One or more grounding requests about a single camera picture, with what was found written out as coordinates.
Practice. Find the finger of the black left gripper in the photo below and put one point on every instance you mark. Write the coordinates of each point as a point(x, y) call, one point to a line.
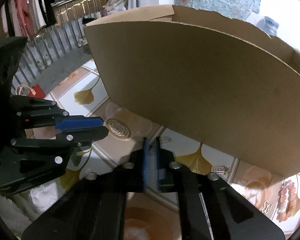
point(27, 163)
point(37, 113)

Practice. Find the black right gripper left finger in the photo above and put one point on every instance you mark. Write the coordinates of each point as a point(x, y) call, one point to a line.
point(94, 209)

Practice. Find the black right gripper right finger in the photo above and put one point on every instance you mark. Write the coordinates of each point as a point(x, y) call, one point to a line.
point(209, 208)

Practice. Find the gold hair clip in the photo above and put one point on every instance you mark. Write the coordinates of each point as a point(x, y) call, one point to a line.
point(220, 170)

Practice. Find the brown cardboard box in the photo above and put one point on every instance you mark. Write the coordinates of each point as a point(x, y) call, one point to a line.
point(220, 81)

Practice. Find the red gift bag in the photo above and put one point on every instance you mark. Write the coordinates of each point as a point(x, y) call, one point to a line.
point(34, 92)

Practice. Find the ginkgo pattern table mat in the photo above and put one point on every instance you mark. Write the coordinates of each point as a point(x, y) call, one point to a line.
point(249, 110)

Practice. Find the red hanging garment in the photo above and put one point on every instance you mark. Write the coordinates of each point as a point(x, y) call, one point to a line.
point(16, 18)

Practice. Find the blue water jug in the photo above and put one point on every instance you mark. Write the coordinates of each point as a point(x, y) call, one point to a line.
point(268, 25)

